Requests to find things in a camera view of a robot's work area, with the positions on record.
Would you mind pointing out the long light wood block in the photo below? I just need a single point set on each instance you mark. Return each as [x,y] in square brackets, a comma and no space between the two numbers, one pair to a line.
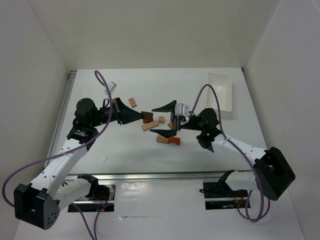
[150,125]

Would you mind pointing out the aluminium left rail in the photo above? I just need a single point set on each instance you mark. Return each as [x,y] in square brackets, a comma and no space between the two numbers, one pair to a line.
[62,112]

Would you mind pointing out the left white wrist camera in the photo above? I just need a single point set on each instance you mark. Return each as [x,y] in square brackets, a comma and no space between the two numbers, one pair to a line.
[111,86]

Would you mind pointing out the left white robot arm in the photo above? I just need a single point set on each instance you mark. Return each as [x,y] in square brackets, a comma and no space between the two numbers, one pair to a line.
[39,203]

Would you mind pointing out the light wood block far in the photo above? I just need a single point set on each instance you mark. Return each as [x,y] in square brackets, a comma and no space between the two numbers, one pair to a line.
[132,102]

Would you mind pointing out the white plastic bin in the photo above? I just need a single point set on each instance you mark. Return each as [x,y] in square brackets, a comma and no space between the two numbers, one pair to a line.
[222,85]

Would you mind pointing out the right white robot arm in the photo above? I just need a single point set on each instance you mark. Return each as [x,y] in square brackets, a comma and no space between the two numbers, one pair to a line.
[270,172]

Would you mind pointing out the reddish brown wedge block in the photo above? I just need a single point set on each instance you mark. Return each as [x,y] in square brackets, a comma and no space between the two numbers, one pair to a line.
[145,121]

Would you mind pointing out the dark brown notched block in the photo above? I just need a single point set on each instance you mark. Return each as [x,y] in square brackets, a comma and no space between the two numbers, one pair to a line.
[147,115]

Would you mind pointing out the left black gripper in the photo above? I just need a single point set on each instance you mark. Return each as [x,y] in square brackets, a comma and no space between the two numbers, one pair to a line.
[119,111]

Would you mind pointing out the aluminium rail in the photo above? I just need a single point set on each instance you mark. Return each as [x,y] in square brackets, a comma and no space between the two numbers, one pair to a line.
[62,112]
[159,176]

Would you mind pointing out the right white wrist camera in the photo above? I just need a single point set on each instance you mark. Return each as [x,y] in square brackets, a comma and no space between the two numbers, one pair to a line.
[182,111]

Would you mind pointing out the orange arch block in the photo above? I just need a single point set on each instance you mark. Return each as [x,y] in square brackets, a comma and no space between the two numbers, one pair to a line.
[174,140]

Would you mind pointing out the tan rectangular block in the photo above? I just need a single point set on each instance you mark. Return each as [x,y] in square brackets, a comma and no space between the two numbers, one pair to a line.
[171,125]

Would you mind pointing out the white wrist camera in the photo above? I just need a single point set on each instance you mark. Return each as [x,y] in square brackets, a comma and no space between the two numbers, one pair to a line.
[182,111]
[111,86]

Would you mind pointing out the striped light wood block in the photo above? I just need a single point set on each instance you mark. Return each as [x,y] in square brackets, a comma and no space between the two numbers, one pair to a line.
[162,140]

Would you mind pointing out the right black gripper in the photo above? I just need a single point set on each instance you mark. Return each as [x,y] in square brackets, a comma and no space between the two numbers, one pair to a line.
[178,122]

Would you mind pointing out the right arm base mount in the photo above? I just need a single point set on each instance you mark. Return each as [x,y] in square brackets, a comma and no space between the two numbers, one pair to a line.
[220,197]

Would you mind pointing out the small light square block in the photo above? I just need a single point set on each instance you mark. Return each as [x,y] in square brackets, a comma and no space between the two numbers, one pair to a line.
[161,119]

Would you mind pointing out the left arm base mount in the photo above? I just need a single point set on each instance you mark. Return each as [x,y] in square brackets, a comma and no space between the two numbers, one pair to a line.
[104,197]

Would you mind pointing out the aluminium front rail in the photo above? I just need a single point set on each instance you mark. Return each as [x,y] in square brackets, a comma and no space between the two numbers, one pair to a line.
[159,176]

